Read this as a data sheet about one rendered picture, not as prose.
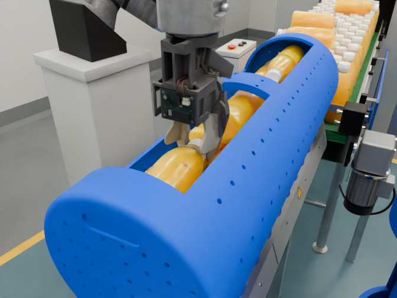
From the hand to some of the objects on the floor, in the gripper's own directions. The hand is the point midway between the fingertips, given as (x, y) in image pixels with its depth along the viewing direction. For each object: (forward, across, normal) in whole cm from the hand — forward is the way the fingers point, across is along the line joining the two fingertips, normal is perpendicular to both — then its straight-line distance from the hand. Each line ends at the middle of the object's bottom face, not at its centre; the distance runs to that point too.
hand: (198, 148), depth 59 cm
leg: (+118, +9, +60) cm, 133 cm away
